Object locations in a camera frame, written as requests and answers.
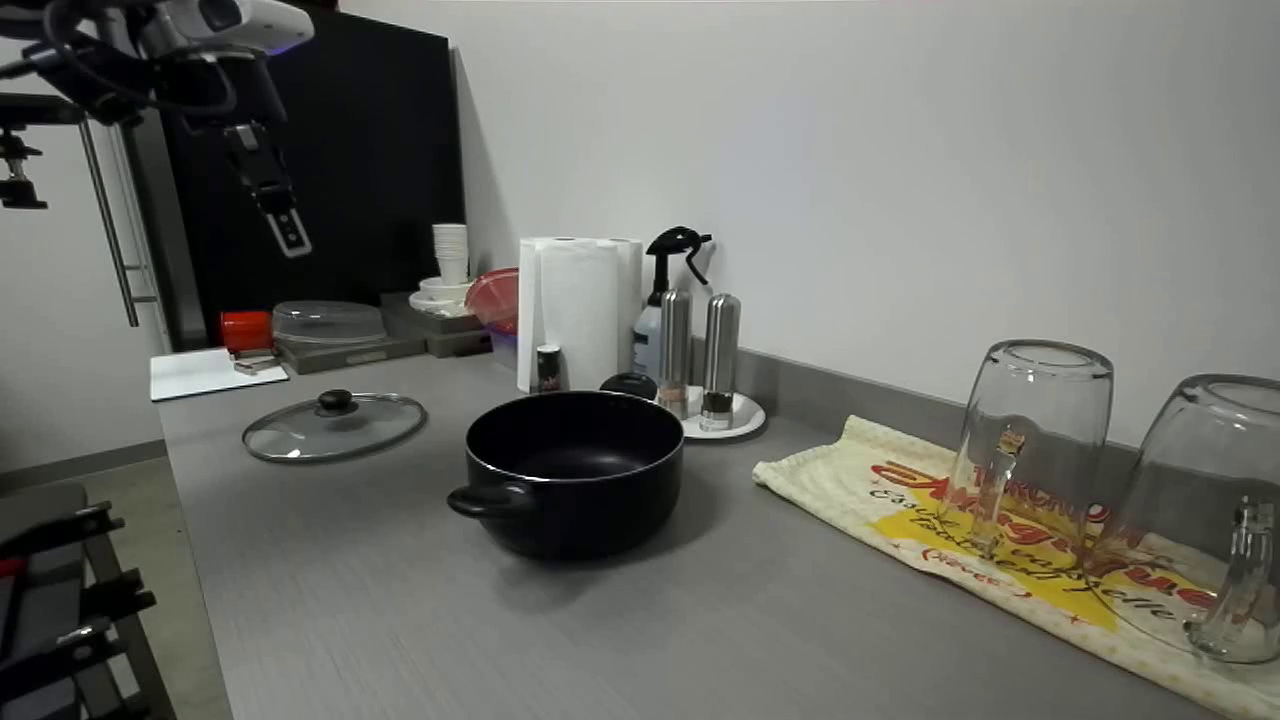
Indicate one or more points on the steel pepper grinder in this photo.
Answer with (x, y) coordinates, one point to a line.
(720, 355)

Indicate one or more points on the black panel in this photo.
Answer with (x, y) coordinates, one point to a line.
(372, 156)

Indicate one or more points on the upturned large clear glass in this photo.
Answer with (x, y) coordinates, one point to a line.
(1201, 508)

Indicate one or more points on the red-lid round container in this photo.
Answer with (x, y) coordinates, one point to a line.
(327, 326)

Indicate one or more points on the clear glass pot lid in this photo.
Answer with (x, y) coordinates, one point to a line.
(335, 424)

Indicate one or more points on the printed cream dish towel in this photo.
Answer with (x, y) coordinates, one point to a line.
(885, 487)

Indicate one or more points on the small dark spice jar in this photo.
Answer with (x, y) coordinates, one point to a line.
(548, 369)

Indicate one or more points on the white paper towel roll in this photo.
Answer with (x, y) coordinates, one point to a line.
(582, 297)

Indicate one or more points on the white round saucer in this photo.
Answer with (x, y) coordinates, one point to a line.
(719, 428)

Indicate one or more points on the black cooking pot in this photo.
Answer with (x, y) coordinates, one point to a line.
(571, 472)

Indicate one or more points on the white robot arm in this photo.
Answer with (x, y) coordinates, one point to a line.
(203, 62)

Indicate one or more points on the black camera on stand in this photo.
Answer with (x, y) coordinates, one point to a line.
(20, 111)

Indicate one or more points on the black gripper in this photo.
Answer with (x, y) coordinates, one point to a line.
(261, 171)

